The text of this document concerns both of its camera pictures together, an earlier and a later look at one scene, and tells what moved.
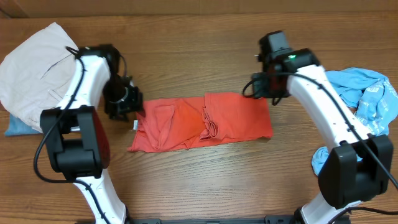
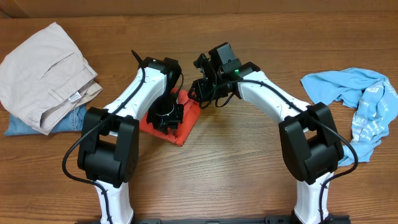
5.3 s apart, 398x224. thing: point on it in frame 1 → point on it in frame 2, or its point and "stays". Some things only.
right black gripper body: (268, 88) → (210, 91)
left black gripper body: (120, 99) → (163, 113)
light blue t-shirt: (372, 96) stays
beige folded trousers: (36, 75) stays
